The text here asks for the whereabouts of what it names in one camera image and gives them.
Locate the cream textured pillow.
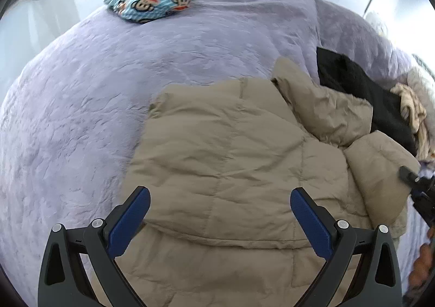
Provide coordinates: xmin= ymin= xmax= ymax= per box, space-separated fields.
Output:
xmin=407 ymin=66 xmax=435 ymax=114

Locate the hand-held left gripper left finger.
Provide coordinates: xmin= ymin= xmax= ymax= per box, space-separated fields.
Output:
xmin=38 ymin=186 xmax=151 ymax=307

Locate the person's right hand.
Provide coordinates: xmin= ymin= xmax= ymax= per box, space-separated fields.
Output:
xmin=408 ymin=225 xmax=435 ymax=294

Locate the beige puffer jacket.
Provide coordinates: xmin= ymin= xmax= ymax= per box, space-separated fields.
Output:
xmin=92 ymin=57 xmax=422 ymax=307

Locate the beige striped garment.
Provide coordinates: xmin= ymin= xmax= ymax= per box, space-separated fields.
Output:
xmin=390 ymin=84 xmax=435 ymax=161

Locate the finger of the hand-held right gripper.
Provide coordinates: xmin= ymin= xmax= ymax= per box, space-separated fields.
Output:
xmin=399 ymin=166 xmax=422 ymax=189

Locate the black garment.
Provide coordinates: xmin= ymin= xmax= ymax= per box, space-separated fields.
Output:
xmin=316 ymin=47 xmax=419 ymax=157

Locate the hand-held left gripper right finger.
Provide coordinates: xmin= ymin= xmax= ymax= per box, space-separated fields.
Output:
xmin=290 ymin=187 xmax=402 ymax=307

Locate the purple embossed blanket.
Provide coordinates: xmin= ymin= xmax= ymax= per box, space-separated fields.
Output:
xmin=0 ymin=0 xmax=435 ymax=297

